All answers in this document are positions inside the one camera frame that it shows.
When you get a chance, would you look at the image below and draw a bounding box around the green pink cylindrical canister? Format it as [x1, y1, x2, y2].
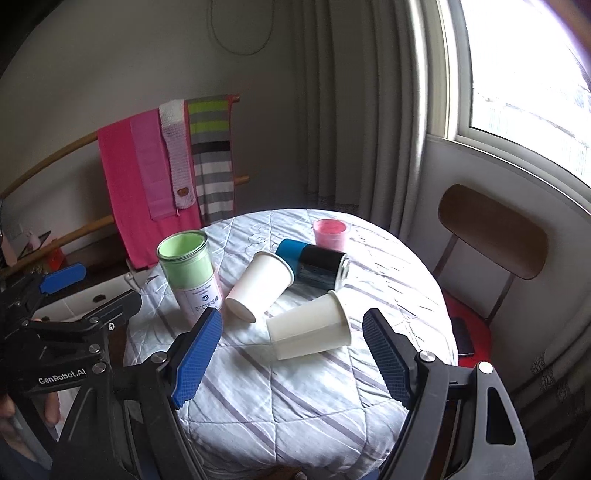
[156, 230, 222, 324]

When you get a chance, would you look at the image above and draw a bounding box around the white paper cup right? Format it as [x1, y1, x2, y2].
[266, 290, 352, 360]

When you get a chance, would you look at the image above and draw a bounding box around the white paper cup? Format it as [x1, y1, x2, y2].
[266, 290, 352, 360]
[224, 251, 294, 323]

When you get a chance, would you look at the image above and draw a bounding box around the white paper cup left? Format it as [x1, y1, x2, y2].
[224, 251, 294, 323]

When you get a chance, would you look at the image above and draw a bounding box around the blue black cylindrical cup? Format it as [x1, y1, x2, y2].
[276, 239, 349, 291]

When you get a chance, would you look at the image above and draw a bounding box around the pink plastic cup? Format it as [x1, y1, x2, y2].
[314, 219, 346, 251]

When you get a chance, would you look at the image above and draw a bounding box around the person's left hand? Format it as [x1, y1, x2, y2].
[1, 392, 61, 461]

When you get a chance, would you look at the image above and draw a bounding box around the bright pink towel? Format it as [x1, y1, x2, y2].
[97, 116, 202, 270]

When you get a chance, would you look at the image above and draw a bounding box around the white striped quilted tablecloth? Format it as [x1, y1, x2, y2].
[124, 209, 459, 479]

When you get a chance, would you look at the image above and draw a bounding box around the brown wooden chair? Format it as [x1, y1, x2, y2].
[433, 184, 549, 368]

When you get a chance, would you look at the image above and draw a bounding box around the light pink cloth strip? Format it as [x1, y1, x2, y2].
[130, 109, 176, 221]

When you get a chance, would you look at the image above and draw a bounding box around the wooden towel rack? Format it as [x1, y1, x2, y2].
[0, 93, 252, 280]

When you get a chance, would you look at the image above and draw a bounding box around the white pink knitted scarf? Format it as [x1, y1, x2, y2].
[158, 99, 195, 210]

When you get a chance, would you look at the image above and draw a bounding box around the green grey striped cloth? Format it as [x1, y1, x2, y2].
[185, 94, 239, 225]

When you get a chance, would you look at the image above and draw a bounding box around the beige curtain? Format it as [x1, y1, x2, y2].
[291, 1, 429, 240]

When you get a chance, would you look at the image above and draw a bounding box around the white window frame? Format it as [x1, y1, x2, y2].
[421, 1, 590, 204]

